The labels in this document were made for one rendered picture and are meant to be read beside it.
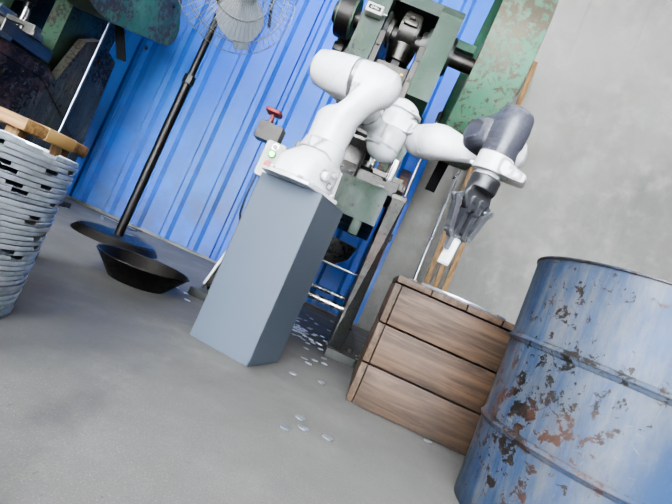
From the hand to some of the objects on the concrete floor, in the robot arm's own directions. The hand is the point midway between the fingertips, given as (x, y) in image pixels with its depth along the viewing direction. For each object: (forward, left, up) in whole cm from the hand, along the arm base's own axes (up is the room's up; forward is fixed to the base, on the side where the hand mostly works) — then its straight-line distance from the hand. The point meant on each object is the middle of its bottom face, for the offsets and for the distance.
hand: (448, 251), depth 115 cm
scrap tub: (-16, -40, -45) cm, 62 cm away
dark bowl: (+7, +88, -45) cm, 99 cm away
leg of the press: (+89, +40, -45) cm, 108 cm away
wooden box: (+26, -4, -45) cm, 52 cm away
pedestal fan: (+88, +161, -45) cm, 189 cm away
